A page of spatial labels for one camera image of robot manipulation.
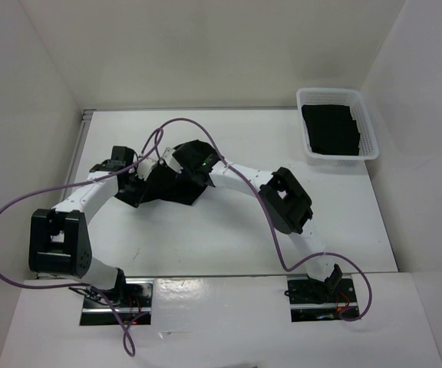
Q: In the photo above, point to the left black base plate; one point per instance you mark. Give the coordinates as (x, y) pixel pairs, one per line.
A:
(134, 309)

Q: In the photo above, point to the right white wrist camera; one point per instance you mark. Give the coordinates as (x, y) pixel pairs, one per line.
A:
(169, 160)

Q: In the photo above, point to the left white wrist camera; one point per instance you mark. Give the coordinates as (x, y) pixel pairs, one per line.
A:
(145, 167)

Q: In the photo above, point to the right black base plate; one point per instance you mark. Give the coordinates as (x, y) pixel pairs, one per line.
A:
(306, 306)

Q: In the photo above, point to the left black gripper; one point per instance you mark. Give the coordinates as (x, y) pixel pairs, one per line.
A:
(135, 198)

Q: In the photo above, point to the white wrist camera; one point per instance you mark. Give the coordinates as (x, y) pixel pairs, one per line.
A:
(169, 160)
(145, 167)

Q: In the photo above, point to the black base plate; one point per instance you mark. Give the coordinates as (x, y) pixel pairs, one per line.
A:
(306, 306)
(134, 309)

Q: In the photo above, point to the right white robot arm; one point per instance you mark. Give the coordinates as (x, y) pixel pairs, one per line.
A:
(284, 202)

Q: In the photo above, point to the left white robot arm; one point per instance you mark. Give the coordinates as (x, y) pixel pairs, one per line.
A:
(59, 239)

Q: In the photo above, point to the black folded skirts stack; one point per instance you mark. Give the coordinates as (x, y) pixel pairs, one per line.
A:
(332, 130)

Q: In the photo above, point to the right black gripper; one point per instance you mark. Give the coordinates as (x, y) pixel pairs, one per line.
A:
(184, 169)

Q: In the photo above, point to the black skirt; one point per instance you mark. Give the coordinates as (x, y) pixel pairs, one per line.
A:
(167, 185)

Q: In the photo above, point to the white plastic basket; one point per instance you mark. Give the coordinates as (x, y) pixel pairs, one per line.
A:
(368, 145)

